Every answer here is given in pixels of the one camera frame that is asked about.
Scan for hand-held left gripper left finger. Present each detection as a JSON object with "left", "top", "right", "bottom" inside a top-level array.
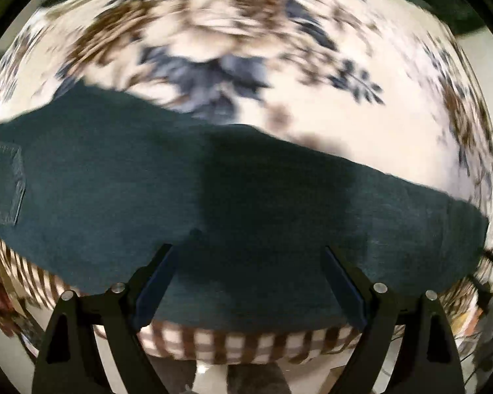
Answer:
[{"left": 32, "top": 244, "right": 179, "bottom": 394}]

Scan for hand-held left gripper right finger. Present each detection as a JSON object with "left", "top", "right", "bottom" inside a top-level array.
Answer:
[{"left": 321, "top": 246, "right": 466, "bottom": 394}]

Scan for dark green pants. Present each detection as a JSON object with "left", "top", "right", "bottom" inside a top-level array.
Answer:
[{"left": 0, "top": 79, "right": 490, "bottom": 334}]

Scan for floral printed blanket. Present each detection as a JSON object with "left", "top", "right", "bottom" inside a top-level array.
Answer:
[{"left": 0, "top": 0, "right": 493, "bottom": 367}]

